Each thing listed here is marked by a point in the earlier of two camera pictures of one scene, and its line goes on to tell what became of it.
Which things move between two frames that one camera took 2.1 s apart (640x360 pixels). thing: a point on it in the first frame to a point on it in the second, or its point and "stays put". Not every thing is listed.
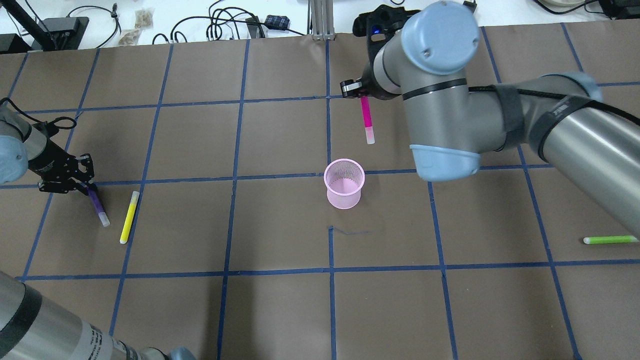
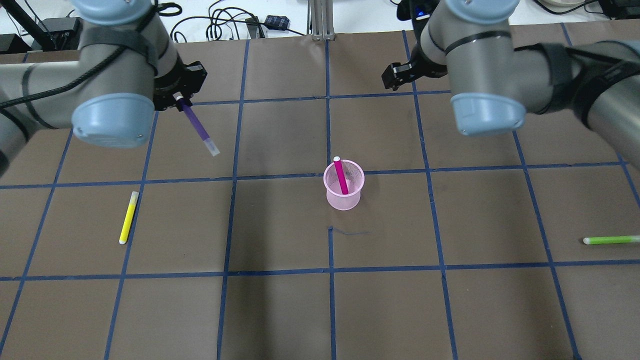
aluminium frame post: [320, 19] stays put
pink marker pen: [367, 120] to [340, 175]
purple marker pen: [101, 212] to [188, 109]
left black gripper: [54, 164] to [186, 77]
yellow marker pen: [126, 227] stays put
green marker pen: [609, 239] stays put
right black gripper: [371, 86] to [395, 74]
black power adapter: [280, 22] stays put
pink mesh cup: [344, 179] stays put
